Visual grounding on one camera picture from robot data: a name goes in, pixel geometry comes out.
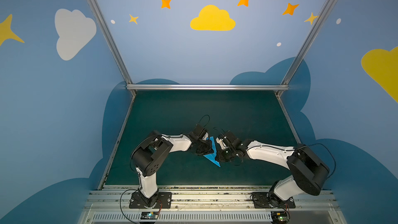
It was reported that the blue square paper sheet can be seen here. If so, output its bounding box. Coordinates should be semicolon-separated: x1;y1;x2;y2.
204;136;221;168

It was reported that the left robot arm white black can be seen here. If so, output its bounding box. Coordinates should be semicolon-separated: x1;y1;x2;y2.
131;124;215;206

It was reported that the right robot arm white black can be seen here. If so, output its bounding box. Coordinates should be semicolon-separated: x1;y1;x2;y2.
215;131;330;207

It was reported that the back horizontal aluminium bar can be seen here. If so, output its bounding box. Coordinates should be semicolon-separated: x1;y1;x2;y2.
126;84;289;91

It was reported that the right green circuit board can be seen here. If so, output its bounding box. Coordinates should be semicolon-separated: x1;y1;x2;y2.
271;212;289;224

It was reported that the green circuit board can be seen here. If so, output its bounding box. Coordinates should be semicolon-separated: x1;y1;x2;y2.
271;212;289;224
140;212;159;220

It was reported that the left green circuit board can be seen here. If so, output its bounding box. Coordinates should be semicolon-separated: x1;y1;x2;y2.
140;212;159;220

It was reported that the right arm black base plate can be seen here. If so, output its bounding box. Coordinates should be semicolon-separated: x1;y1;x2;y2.
250;192;296;209

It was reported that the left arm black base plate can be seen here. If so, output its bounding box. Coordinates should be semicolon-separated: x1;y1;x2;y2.
129;191;172;209

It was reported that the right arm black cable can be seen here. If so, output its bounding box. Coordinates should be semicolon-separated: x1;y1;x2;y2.
212;127;337;223

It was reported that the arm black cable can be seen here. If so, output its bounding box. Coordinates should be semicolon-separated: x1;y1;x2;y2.
119;114;211;224
212;127;337;223

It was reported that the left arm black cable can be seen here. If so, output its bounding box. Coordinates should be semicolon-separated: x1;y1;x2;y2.
119;114;211;224

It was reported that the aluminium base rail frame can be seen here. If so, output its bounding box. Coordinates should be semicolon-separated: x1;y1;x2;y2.
78;185;347;224

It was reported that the left slanted aluminium post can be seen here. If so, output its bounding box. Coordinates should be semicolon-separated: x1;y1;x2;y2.
86;0;133;86

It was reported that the slanted aluminium post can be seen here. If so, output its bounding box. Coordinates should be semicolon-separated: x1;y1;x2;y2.
86;0;133;86
281;0;338;88

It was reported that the right slanted aluminium post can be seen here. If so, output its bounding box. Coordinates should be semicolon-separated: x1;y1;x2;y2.
281;0;338;88

